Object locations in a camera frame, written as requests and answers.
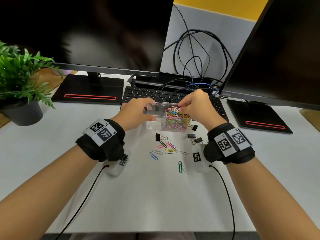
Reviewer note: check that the person's right hand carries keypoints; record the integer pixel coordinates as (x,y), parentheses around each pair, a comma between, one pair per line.
(202,109)

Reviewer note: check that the person's left hand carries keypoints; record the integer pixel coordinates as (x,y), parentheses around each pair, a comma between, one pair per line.
(132,114)

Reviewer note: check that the clear plastic divided box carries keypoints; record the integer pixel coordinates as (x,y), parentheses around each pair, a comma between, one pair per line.
(155,111)

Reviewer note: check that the small bunch of paper clips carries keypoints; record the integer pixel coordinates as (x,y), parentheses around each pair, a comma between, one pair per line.
(177,108)

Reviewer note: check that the heap of sorted paper clips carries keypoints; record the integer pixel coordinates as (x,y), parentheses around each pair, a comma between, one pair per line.
(177,122)

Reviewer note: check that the pile of black binder clips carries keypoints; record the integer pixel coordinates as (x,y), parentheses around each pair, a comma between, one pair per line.
(191,135)

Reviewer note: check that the single black binder clip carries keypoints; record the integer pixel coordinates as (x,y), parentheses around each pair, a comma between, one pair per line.
(158,137)

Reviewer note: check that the single blue paper clip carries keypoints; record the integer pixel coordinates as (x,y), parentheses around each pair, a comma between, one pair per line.
(153,156)

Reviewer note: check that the pile of colourful paper clips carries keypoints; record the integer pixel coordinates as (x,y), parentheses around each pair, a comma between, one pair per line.
(170,150)

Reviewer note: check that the single green paper clip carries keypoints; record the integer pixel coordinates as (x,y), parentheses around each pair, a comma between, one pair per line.
(180,167)

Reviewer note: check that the person's left forearm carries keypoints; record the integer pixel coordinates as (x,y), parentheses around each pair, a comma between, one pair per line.
(37,199)

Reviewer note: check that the person's right forearm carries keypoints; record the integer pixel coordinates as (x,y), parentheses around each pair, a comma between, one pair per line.
(267,202)

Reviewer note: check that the brown cardboard box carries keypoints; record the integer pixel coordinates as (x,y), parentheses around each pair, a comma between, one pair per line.
(312,119)
(50,77)

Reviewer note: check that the black keyboard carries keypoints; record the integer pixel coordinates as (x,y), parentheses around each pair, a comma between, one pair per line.
(150,93)

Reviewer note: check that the black usb plug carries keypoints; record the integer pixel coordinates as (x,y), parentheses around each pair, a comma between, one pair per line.
(130,80)

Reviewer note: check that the black monitor stand red stripe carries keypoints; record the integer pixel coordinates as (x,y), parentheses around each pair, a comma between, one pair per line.
(87,87)
(255,114)

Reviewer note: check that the grey desk partition panel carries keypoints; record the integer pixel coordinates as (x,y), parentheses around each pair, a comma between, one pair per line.
(172,62)

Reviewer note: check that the lilac cup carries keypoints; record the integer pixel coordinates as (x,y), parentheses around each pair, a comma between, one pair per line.
(65,71)

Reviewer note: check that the black computer monitor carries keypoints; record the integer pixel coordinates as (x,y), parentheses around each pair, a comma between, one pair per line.
(87,27)
(282,54)

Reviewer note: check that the green plant in black pot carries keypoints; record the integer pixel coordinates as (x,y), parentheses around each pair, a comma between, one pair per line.
(23,113)

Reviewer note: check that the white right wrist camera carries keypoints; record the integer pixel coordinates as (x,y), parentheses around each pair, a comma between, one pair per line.
(200,167)

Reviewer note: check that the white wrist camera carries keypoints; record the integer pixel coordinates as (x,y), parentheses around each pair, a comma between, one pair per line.
(200,167)
(115,171)

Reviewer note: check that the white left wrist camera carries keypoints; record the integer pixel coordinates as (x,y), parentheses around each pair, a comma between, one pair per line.
(115,171)

